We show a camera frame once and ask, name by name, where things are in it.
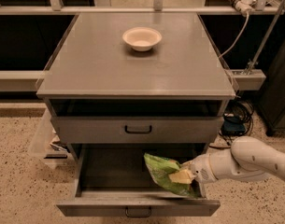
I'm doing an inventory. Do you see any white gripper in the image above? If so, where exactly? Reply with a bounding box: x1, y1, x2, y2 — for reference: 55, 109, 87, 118
169, 154, 217, 184

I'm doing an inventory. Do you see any green rice chip bag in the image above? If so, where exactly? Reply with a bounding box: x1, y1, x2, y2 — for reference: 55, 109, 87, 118
144, 153, 196, 197

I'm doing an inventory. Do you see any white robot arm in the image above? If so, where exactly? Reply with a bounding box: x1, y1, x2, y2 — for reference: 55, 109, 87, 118
168, 136, 285, 184

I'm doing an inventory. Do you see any open grey lower drawer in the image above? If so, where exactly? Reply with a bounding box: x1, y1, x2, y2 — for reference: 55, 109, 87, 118
57, 144, 221, 217

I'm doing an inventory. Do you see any grey drawer cabinet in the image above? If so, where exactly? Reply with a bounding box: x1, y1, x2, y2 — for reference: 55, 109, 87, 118
36, 11, 236, 161

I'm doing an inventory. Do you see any closed grey upper drawer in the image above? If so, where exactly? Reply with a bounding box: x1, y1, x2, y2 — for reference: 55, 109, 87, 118
51, 117, 223, 144

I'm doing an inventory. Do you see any dark cabinet at right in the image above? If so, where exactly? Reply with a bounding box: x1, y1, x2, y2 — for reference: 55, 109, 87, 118
258, 40, 285, 136

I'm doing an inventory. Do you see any white paper bowl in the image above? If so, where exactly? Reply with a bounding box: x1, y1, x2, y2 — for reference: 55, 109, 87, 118
122, 27, 162, 52

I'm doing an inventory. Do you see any clear plastic storage bin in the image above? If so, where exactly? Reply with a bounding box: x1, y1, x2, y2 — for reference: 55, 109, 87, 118
28, 110, 74, 169

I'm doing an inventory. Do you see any white power strip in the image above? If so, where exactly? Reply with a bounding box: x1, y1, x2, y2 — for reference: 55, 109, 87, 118
229, 0, 255, 16

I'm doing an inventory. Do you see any slanted metal rod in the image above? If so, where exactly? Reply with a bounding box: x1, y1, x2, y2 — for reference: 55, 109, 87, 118
243, 0, 285, 75

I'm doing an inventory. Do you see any metal railing beam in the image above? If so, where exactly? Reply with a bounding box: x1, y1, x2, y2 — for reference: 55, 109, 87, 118
0, 5, 285, 17

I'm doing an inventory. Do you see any blue box with cables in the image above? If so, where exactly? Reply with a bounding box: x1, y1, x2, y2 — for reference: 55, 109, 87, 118
210, 99, 255, 149

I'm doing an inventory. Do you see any white power cable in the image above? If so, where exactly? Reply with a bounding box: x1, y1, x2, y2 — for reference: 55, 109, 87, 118
218, 10, 250, 60

